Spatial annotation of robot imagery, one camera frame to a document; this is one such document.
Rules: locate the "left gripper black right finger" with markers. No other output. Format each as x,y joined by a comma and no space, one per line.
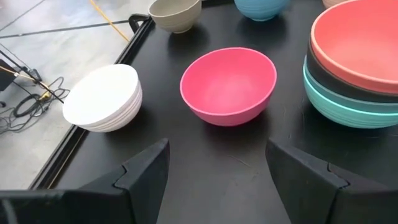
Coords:
298,186

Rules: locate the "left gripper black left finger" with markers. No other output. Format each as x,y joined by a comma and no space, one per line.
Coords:
146,180

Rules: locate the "dark teal bowl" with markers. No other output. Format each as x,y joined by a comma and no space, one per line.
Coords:
342,99

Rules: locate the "white bowl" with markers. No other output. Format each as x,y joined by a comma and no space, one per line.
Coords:
102,93

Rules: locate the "black bowl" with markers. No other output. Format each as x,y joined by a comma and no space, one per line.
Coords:
323,79

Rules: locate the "magenta pink bowl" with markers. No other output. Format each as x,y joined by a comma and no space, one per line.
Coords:
228,84

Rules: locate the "coral red bowl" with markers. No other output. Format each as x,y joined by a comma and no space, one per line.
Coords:
357,40

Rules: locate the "taupe beige bowl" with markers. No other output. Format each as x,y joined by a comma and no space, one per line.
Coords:
174,20

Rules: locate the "blue bowl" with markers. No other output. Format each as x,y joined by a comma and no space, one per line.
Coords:
261,9

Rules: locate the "light aqua ribbed bowl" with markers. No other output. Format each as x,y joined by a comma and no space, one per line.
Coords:
342,116

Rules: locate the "black floor box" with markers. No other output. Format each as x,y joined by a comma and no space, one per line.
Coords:
6,77

